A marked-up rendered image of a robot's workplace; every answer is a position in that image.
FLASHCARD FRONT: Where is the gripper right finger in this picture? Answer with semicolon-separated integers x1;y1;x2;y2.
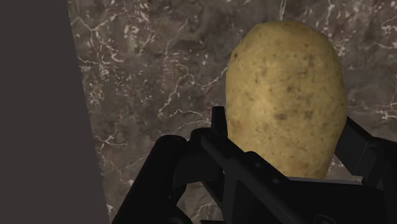
333;116;397;224

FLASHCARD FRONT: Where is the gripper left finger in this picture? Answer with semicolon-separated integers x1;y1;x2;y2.
111;106;294;224

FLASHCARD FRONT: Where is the yellow-brown potato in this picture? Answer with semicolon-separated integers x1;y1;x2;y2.
225;20;347;180

